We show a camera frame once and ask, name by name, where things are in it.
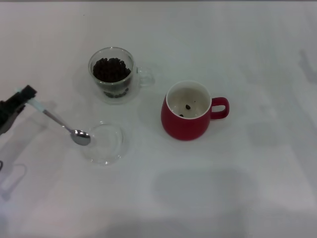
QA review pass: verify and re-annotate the clear double-wall glass cup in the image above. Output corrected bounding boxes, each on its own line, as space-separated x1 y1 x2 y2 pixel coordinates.
88 47 156 105

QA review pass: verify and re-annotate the red ceramic mug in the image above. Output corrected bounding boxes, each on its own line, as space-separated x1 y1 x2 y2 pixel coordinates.
160 80 230 141

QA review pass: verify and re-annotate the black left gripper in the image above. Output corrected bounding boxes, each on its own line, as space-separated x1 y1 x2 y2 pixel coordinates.
0 85 38 136

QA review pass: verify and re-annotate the dark coffee beans pile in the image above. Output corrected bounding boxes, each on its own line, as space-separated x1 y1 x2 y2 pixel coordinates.
93 57 132 99

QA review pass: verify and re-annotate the clear glass dish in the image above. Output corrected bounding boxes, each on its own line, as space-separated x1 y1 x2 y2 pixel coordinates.
83 120 128 166

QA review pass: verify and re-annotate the blue-handled metal spoon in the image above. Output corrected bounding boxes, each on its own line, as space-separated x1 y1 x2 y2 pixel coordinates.
14 86 92 146

